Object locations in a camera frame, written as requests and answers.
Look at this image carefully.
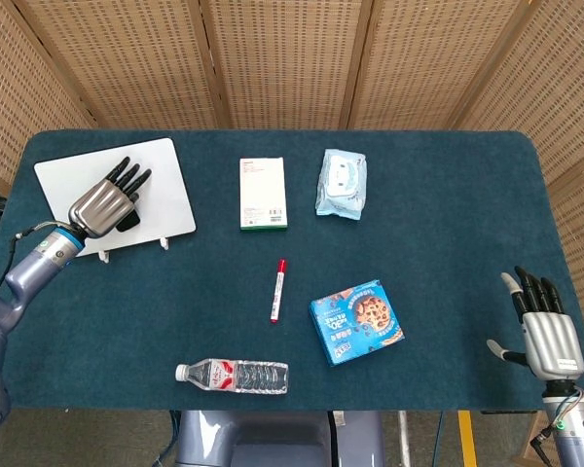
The red white marker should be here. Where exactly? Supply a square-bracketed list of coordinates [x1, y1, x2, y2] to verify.
[270, 258, 288, 324]

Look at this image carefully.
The white board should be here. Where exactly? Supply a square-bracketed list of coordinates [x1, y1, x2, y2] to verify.
[33, 137, 198, 259]

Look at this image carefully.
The woven bamboo folding screen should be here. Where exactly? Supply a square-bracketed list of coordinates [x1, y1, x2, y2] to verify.
[0, 0, 584, 467]

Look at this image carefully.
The clear plastic water bottle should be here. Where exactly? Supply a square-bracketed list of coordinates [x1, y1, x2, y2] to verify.
[174, 358, 290, 396]

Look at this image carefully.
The black eraser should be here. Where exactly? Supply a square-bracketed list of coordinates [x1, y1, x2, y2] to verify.
[115, 209, 142, 233]

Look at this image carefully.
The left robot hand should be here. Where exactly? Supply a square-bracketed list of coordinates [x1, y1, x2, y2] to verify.
[67, 156, 153, 239]

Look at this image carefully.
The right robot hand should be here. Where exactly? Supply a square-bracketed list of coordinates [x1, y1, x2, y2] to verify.
[486, 265, 584, 380]

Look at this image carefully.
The blue cable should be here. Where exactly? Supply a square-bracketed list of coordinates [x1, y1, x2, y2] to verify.
[429, 411, 444, 467]

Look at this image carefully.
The blue table cloth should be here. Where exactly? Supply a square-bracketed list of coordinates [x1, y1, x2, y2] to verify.
[0, 128, 584, 413]

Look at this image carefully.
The grey robot torso base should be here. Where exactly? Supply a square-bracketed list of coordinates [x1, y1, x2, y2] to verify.
[174, 410, 386, 467]

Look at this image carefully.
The light blue wet wipes pack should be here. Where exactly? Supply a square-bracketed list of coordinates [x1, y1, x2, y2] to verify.
[314, 148, 369, 222]

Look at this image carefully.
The white rectangular carton box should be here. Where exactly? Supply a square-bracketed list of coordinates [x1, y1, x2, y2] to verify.
[238, 156, 289, 233]

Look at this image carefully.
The blue cookie box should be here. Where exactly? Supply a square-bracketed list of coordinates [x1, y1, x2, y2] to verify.
[310, 278, 405, 368]

